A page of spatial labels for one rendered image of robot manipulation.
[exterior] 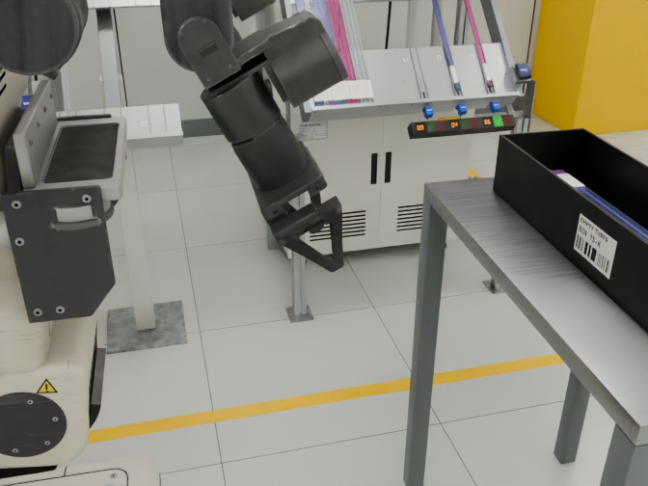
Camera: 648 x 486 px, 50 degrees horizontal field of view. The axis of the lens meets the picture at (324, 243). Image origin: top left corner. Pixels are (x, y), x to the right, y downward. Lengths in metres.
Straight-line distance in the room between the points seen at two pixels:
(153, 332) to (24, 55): 1.83
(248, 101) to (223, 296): 1.93
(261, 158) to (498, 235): 0.64
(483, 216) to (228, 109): 0.73
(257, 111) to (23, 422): 0.53
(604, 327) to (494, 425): 1.06
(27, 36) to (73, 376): 0.47
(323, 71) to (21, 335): 0.48
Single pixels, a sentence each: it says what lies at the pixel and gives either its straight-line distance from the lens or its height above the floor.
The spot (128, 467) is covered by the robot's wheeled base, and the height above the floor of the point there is 0.28.
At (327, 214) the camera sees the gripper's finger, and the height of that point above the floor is 1.06.
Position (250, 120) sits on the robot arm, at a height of 1.14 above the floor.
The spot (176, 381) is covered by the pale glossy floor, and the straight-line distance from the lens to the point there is 2.17.
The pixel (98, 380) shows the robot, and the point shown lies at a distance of 1.06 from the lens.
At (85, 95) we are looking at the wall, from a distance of 4.05.
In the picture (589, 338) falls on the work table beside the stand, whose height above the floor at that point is 0.80.
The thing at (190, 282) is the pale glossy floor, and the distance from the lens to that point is 2.64.
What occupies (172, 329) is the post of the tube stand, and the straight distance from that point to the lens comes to 2.37.
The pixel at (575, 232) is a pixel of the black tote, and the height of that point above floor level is 0.85.
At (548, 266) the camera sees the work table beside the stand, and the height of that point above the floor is 0.80.
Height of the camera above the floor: 1.34
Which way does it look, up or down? 28 degrees down
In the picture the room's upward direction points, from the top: straight up
